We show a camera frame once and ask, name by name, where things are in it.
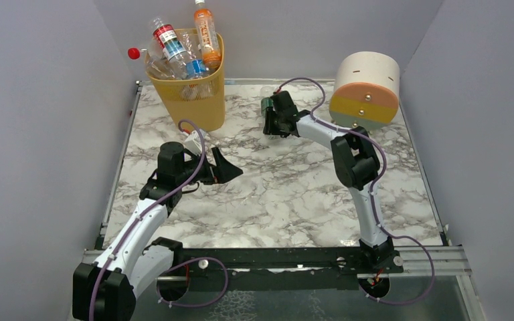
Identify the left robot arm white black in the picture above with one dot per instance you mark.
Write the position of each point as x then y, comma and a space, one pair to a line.
108, 288

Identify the white cylindrical container orange lid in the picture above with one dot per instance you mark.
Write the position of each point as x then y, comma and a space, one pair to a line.
366, 91

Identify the yellow plastic mesh bin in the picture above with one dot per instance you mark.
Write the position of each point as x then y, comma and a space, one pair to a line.
201, 100

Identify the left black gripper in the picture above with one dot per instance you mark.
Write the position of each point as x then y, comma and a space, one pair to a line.
212, 167

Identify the orange drink bottle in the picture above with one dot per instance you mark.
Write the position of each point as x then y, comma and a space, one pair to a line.
208, 37

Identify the clear bottle bright blue label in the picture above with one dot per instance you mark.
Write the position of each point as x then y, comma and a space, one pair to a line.
196, 67

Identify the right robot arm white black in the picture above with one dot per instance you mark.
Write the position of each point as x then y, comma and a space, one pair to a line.
356, 166

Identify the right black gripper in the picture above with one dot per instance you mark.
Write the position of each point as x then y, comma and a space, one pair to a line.
273, 118

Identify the clear bottle dark green label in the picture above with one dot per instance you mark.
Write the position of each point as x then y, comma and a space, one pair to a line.
265, 99

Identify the clear bottle red white label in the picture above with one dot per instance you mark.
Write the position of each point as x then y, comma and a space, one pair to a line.
156, 64

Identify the black aluminium base frame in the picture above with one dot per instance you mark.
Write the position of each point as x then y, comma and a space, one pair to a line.
340, 261

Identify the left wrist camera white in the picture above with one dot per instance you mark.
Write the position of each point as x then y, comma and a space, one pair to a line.
192, 142

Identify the clear bottle red blue label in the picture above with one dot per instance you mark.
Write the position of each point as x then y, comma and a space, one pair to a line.
173, 50

